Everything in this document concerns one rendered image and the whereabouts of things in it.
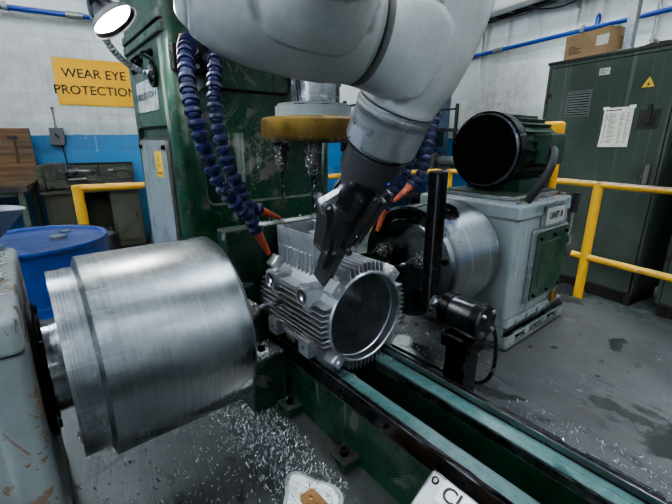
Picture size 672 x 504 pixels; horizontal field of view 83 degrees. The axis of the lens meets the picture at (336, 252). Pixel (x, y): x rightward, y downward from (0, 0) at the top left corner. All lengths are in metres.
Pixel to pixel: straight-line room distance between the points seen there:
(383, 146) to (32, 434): 0.44
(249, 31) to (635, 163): 3.56
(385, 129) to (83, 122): 5.33
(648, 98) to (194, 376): 3.62
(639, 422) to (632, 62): 3.21
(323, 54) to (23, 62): 5.48
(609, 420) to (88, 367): 0.84
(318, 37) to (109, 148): 5.36
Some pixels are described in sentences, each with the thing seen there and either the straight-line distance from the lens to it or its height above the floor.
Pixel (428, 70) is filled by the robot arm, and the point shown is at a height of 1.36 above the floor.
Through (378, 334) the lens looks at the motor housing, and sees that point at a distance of 0.71.
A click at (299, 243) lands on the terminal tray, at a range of 0.67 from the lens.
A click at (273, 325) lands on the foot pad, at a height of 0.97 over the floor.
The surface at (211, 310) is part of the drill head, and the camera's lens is 0.48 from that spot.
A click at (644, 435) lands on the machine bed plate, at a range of 0.92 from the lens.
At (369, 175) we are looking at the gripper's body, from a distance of 0.46.
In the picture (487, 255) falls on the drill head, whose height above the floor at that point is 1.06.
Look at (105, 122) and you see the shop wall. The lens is 5.65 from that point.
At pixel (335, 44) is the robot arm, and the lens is 0.34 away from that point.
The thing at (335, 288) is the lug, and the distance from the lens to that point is 0.58.
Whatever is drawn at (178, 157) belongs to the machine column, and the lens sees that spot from 0.78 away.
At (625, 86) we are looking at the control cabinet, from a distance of 3.85.
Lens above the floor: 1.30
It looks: 16 degrees down
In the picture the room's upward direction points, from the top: straight up
